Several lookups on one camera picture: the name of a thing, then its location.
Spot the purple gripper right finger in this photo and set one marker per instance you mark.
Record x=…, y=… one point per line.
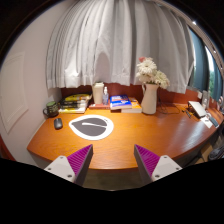
x=153, y=167

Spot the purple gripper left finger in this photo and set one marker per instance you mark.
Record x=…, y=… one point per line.
x=74, y=167

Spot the round grey white mouse pad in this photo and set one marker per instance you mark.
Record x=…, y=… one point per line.
x=92, y=127

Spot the black computer mouse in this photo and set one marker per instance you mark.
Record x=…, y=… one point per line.
x=58, y=123

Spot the orange book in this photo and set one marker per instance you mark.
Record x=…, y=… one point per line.
x=136, y=107

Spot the dark green mug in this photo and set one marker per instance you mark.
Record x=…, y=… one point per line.
x=51, y=109

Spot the stack of yellow black books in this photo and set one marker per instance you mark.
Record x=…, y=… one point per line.
x=74, y=104

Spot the white ceramic vase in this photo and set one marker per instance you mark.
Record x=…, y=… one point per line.
x=149, y=101

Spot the red flat book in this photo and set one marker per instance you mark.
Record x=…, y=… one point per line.
x=99, y=107

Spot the blue book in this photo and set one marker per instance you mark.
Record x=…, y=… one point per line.
x=120, y=102

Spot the silver laptop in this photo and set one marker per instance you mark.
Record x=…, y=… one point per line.
x=198, y=108

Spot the black remote on paper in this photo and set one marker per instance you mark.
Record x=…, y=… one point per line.
x=209, y=121

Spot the clear sanitizer pump bottle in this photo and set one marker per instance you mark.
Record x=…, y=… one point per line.
x=105, y=96

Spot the white lidded container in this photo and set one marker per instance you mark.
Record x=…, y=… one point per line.
x=97, y=89

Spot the white flower bouquet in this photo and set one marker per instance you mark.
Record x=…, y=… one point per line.
x=148, y=73

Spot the white pleated curtain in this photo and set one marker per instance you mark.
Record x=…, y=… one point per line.
x=102, y=40

